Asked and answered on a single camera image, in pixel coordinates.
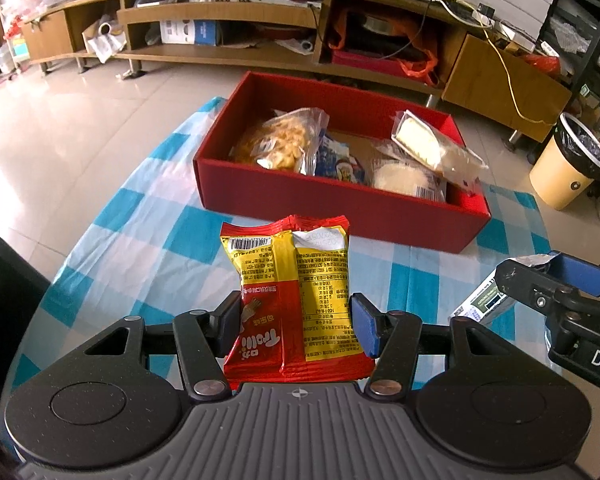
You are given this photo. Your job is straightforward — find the yellow trash bin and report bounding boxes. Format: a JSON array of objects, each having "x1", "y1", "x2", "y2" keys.
[{"x1": 529, "y1": 112, "x2": 600, "y2": 211}]

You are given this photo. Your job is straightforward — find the green white snack bar packet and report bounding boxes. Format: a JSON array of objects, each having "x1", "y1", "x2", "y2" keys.
[{"x1": 447, "y1": 252, "x2": 561, "y2": 326}]

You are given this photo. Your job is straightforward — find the wooden tv stand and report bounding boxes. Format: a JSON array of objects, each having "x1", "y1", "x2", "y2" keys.
[{"x1": 20, "y1": 0, "x2": 573, "y2": 143}]

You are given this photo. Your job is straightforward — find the blue white snack packet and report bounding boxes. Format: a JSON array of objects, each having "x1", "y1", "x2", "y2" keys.
[{"x1": 312, "y1": 130, "x2": 367, "y2": 184}]

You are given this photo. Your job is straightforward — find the blue checkered tablecloth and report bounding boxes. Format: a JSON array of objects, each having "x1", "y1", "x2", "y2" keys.
[{"x1": 0, "y1": 96, "x2": 561, "y2": 461}]

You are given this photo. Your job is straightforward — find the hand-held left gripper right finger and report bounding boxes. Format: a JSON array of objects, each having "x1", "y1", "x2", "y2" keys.
[{"x1": 348, "y1": 292, "x2": 518, "y2": 403}]

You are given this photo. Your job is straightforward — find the red cardboard box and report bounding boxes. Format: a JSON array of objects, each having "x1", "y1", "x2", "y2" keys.
[{"x1": 192, "y1": 71, "x2": 492, "y2": 256}]

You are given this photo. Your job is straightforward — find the red plastic bag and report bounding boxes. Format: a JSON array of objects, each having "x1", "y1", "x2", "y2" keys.
[{"x1": 522, "y1": 52, "x2": 561, "y2": 76}]

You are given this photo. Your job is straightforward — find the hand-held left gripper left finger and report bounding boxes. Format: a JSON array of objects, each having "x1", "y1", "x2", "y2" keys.
[{"x1": 80, "y1": 291, "x2": 243, "y2": 405}]

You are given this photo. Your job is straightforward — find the open cardboard box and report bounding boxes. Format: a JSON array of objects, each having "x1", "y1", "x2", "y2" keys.
[{"x1": 82, "y1": 16, "x2": 128, "y2": 63}]

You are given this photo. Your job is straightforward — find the yellow cable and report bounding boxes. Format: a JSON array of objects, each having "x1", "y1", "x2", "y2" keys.
[{"x1": 482, "y1": 30, "x2": 556, "y2": 126}]

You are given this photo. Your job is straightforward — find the red flat box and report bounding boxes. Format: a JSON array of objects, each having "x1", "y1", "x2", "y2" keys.
[{"x1": 330, "y1": 50, "x2": 406, "y2": 73}]

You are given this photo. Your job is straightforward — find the clear packet cream sandwich cake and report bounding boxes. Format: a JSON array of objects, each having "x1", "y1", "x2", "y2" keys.
[{"x1": 391, "y1": 109, "x2": 490, "y2": 196}]

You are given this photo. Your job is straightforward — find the clear packet twisted fried snacks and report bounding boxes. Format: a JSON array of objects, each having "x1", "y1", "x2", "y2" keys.
[{"x1": 229, "y1": 107, "x2": 330, "y2": 177}]

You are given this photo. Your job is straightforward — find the clear packet round cake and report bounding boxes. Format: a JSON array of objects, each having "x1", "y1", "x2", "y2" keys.
[{"x1": 370, "y1": 142, "x2": 448, "y2": 203}]

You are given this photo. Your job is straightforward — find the white storage rack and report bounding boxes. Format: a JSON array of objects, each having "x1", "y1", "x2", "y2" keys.
[{"x1": 0, "y1": 0, "x2": 36, "y2": 76}]

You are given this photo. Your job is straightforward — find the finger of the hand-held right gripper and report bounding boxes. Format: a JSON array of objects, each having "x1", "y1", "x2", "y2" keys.
[
  {"x1": 550, "y1": 252, "x2": 600, "y2": 306},
  {"x1": 494, "y1": 257, "x2": 589, "y2": 319}
]

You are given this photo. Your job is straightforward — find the black shelf rack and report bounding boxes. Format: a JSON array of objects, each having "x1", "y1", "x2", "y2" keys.
[{"x1": 537, "y1": 0, "x2": 600, "y2": 126}]

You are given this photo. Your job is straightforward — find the red yellow snack packet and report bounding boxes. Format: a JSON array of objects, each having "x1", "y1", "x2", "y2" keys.
[{"x1": 219, "y1": 214, "x2": 376, "y2": 380}]

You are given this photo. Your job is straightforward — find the orange plastic bag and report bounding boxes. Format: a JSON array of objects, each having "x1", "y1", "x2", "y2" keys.
[{"x1": 330, "y1": 7, "x2": 438, "y2": 78}]

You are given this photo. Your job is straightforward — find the blue white carton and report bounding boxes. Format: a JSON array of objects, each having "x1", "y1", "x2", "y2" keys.
[{"x1": 160, "y1": 19, "x2": 218, "y2": 46}]

